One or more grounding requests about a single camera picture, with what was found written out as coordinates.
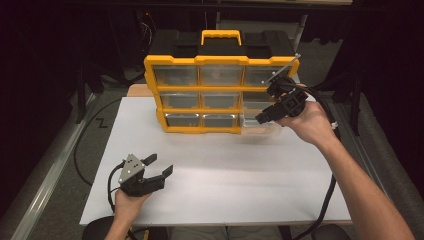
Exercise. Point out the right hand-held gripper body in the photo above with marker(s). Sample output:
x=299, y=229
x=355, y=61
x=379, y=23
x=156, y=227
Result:
x=291, y=100

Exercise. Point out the grid of clear drawers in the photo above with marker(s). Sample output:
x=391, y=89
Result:
x=175, y=75

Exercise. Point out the person's grey pants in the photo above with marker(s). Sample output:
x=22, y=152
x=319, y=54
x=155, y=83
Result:
x=200, y=234

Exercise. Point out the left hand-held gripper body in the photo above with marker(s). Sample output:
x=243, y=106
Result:
x=130, y=175

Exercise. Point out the yellow black organizer cabinet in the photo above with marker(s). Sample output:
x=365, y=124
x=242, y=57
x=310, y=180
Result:
x=220, y=60

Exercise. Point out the person's right hand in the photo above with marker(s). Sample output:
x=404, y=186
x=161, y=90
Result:
x=315, y=125

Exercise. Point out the metal floor rail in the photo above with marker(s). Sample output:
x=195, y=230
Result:
x=396, y=200
x=43, y=186

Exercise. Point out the clear plastic drawer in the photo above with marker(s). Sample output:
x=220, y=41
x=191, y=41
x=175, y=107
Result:
x=257, y=129

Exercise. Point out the black metal stand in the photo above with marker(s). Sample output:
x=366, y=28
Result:
x=356, y=100
x=81, y=93

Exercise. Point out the person's left hand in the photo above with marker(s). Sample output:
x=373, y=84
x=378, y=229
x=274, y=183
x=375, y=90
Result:
x=130, y=206

